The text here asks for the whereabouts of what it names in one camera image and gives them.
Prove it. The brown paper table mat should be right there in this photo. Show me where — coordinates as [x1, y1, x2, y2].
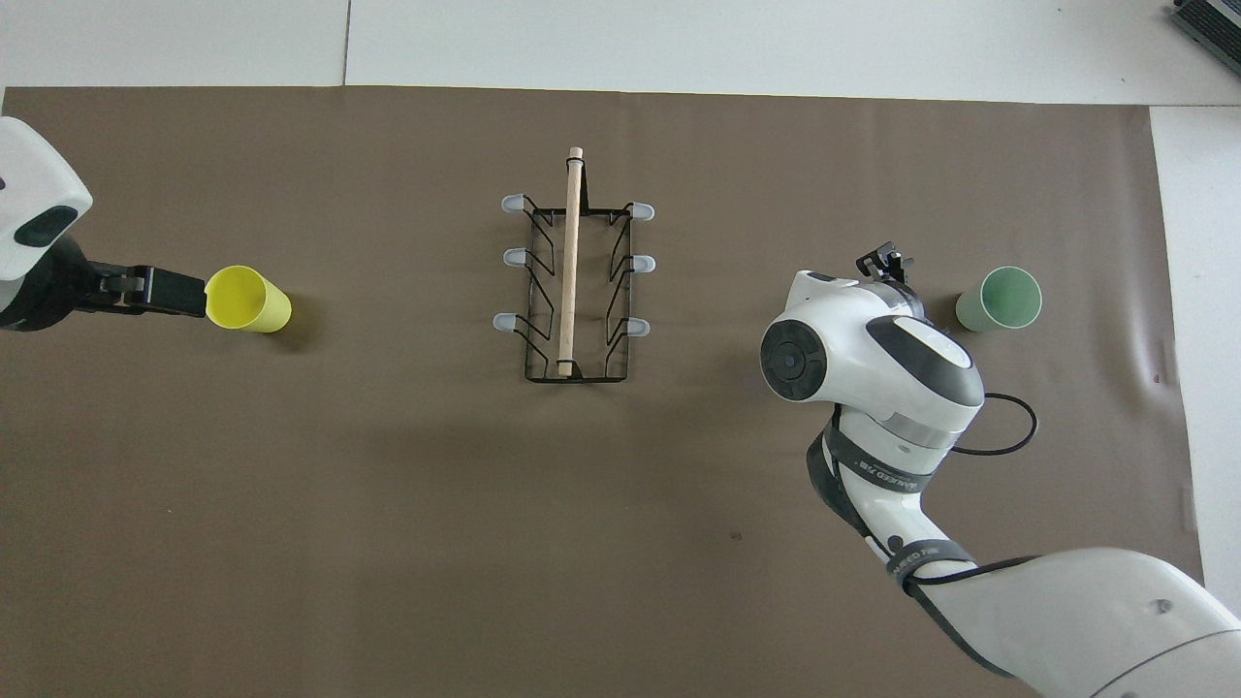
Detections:
[0, 85, 1218, 698]

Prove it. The green plastic cup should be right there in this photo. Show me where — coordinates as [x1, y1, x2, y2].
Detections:
[955, 266, 1043, 333]

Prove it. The black wire cup rack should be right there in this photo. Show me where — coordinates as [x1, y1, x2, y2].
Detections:
[493, 146, 656, 385]

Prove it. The yellow plastic cup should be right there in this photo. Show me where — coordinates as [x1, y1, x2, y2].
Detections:
[205, 266, 292, 333]

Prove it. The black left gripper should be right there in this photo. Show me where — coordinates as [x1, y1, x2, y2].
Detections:
[0, 238, 208, 333]

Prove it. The dark grey ribbed device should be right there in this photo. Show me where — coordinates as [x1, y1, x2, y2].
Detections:
[1168, 0, 1241, 49]

